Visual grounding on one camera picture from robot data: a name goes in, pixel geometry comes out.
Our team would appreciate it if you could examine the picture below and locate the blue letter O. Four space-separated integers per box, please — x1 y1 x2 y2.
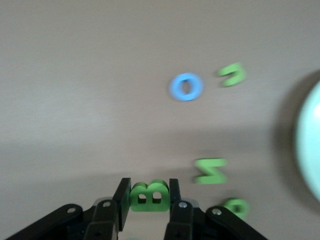
168 72 205 103

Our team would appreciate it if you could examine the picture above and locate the green letter P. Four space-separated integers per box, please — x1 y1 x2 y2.
223 197 251 221

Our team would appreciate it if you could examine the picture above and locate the green letter J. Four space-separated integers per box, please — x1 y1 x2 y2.
216 62 248 88

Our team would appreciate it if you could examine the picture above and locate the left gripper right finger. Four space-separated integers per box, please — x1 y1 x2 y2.
163 178 268 240

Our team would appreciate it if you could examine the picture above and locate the green letter B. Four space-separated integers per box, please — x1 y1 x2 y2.
129 179 171 213

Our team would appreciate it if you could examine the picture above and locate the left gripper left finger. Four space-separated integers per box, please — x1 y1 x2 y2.
4 177 132 240

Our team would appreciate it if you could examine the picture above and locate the green letter N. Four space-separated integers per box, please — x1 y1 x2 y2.
193 157 229 186

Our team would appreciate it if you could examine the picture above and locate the green plate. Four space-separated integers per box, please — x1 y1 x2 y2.
293 77 320 203

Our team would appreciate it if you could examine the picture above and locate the brown table cover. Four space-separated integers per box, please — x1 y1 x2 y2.
0 0 320 240

